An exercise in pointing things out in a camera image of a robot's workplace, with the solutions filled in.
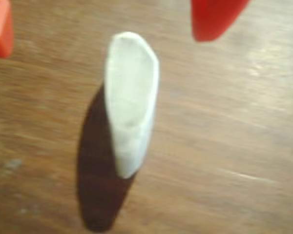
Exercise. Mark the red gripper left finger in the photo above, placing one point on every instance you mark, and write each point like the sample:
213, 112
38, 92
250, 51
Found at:
0, 31

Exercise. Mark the white eraser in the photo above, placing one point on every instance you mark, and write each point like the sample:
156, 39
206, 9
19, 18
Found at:
130, 97

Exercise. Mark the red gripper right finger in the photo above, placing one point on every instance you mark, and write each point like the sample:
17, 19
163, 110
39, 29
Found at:
210, 19

